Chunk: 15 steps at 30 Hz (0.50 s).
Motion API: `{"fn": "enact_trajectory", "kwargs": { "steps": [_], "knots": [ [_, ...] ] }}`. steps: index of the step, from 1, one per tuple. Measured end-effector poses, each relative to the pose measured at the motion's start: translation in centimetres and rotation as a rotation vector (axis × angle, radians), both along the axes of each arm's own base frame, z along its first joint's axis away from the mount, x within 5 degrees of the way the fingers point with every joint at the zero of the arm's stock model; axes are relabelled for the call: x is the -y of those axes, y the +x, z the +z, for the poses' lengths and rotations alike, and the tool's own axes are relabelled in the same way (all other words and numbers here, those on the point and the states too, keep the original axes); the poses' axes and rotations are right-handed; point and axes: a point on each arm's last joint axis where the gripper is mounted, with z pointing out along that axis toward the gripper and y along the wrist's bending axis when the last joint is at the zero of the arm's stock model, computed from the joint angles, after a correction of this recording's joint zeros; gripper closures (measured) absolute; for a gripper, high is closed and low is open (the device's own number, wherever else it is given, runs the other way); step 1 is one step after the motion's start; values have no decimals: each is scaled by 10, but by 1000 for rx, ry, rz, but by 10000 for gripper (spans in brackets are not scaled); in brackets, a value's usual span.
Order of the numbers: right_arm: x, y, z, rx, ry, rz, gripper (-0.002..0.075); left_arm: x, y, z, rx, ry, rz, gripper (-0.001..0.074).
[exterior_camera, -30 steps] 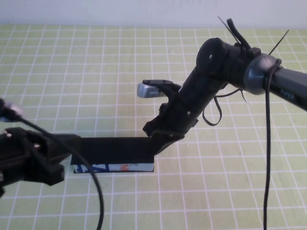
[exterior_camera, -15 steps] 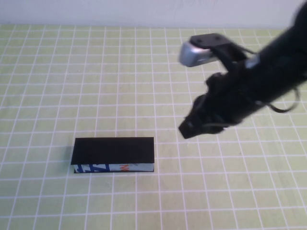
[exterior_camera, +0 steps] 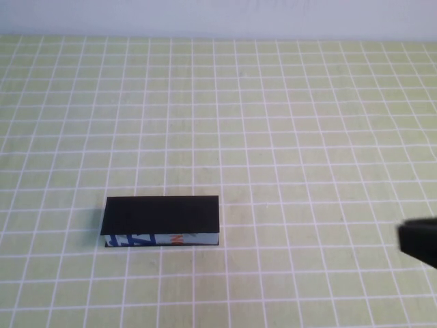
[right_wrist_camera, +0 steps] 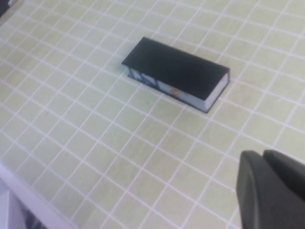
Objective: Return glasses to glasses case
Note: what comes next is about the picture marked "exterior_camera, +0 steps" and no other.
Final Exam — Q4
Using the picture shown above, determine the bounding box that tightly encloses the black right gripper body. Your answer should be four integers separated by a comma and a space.
397, 216, 437, 271

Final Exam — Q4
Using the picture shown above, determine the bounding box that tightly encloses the black glasses case printed side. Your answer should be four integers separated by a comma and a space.
100, 195, 221, 249

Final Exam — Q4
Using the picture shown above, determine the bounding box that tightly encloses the green white checkered tablecloth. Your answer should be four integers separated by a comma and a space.
0, 33, 437, 328

